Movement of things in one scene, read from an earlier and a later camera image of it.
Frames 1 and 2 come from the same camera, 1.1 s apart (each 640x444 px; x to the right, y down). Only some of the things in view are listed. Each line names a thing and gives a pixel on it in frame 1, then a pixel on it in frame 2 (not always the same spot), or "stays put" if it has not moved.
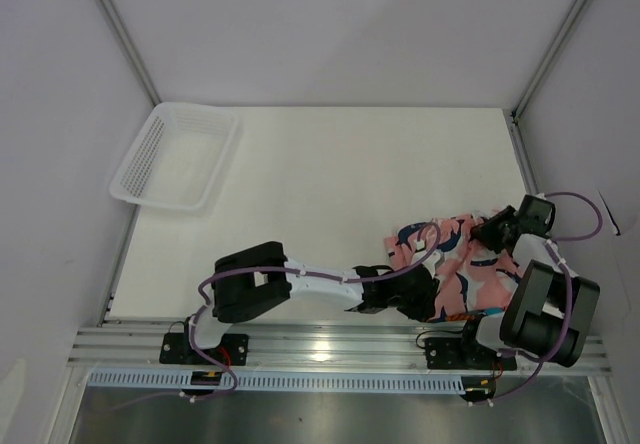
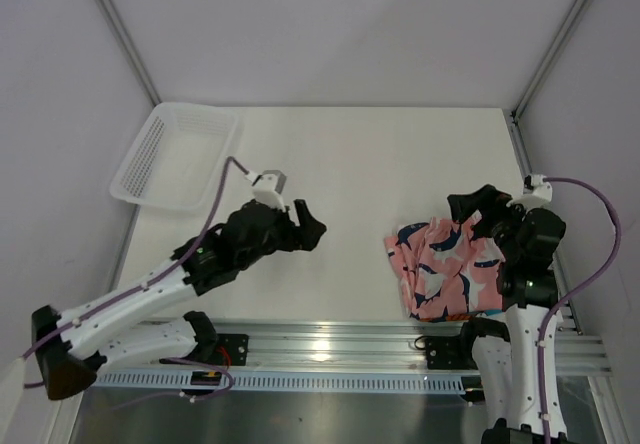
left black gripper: [425, 308] → [310, 229]
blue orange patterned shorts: [443, 317] stays put
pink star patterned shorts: [469, 275] stays put
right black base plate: [451, 353] stays put
